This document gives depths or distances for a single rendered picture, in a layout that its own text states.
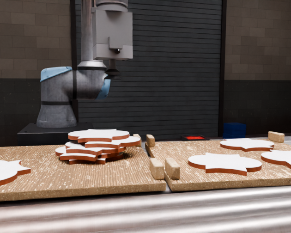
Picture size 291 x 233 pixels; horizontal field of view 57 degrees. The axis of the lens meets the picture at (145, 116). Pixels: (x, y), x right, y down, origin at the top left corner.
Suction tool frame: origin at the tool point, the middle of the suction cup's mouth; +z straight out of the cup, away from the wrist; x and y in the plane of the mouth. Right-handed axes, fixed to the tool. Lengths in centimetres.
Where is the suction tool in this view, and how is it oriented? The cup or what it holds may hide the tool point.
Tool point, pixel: (112, 79)
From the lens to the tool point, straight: 65.8
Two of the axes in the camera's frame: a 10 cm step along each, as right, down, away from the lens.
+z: 0.0, 9.9, 1.1
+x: -3.2, -1.0, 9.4
